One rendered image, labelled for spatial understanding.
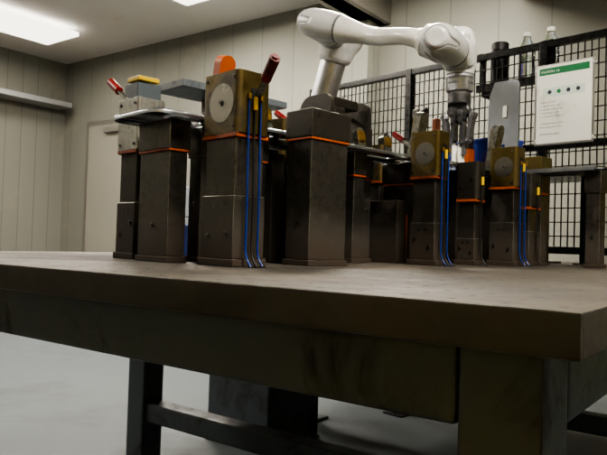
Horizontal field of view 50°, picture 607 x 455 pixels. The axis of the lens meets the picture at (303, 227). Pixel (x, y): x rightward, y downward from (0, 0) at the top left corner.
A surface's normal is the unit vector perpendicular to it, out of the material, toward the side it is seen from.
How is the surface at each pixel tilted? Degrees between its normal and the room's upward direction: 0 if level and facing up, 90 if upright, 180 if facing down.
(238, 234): 90
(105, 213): 90
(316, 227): 90
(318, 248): 90
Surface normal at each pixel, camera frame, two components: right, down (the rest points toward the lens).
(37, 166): 0.80, 0.01
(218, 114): -0.72, -0.04
